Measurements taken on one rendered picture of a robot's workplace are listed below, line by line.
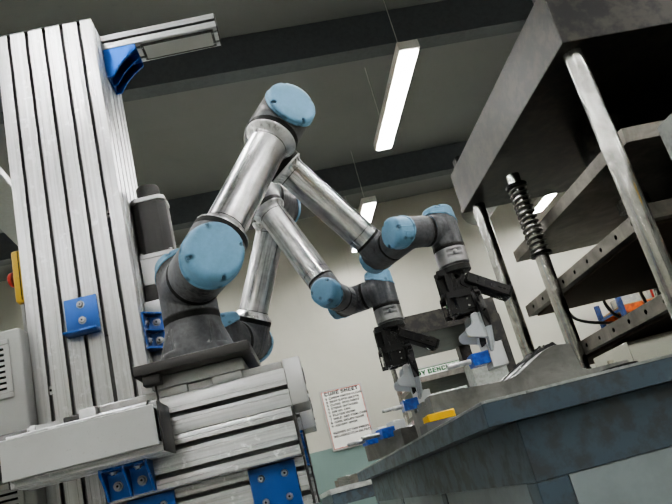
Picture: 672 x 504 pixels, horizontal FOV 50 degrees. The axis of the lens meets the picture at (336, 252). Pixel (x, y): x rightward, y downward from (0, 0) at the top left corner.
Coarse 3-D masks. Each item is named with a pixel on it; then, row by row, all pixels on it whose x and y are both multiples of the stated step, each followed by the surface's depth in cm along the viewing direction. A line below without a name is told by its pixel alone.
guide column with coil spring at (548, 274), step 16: (512, 176) 286; (512, 192) 286; (528, 208) 282; (528, 224) 280; (544, 256) 275; (544, 272) 274; (560, 288) 271; (560, 304) 269; (560, 320) 268; (576, 336) 265; (576, 352) 263
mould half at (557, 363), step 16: (544, 352) 172; (560, 352) 172; (528, 368) 171; (544, 368) 171; (560, 368) 171; (576, 368) 171; (592, 368) 172; (496, 384) 169; (512, 384) 169; (528, 384) 169; (544, 384) 170; (432, 400) 166; (448, 400) 167; (464, 400) 167; (480, 400) 167; (416, 416) 186
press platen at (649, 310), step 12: (660, 300) 209; (636, 312) 223; (648, 312) 216; (660, 312) 210; (612, 324) 239; (624, 324) 232; (636, 324) 225; (588, 336) 258; (600, 336) 249; (612, 336) 241; (588, 348) 260
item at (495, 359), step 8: (496, 344) 159; (480, 352) 159; (488, 352) 159; (496, 352) 158; (504, 352) 159; (472, 360) 158; (480, 360) 158; (488, 360) 158; (496, 360) 158; (504, 360) 158; (448, 368) 159; (472, 368) 161; (488, 368) 161; (496, 368) 161
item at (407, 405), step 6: (426, 390) 184; (414, 396) 187; (426, 396) 183; (402, 402) 183; (408, 402) 183; (414, 402) 183; (420, 402) 183; (390, 408) 184; (396, 408) 184; (402, 408) 184; (408, 408) 182; (414, 408) 182
